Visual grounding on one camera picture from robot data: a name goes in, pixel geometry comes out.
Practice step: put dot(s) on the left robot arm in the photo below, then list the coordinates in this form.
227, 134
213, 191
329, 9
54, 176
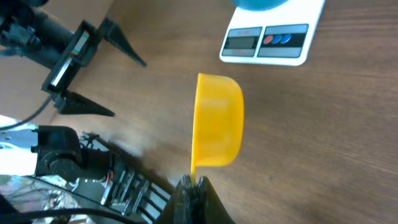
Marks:
27, 32

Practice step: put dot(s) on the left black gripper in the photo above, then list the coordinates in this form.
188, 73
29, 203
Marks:
78, 53

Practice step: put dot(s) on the yellow measuring scoop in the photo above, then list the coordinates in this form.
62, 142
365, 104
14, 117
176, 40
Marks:
218, 122

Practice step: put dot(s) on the white digital kitchen scale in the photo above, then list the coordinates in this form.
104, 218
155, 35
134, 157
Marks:
279, 36

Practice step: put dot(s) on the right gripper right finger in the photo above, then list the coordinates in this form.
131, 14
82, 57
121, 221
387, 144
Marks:
208, 208

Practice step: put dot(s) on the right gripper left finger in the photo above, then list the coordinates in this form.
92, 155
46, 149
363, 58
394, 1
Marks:
178, 209

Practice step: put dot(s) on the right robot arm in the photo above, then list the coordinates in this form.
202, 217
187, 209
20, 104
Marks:
129, 188

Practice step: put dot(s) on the teal blue bowl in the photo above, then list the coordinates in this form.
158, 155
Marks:
257, 5

